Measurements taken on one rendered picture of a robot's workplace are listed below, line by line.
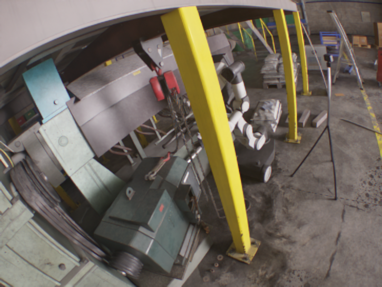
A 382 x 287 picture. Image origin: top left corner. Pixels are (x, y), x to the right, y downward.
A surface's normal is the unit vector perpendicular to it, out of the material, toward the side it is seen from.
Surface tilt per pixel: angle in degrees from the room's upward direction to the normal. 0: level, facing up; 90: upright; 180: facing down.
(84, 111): 78
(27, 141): 51
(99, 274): 90
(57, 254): 90
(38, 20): 90
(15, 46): 90
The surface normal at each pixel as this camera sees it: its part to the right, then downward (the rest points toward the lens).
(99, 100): 0.69, -0.04
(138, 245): 0.44, -0.62
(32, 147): 0.57, -0.22
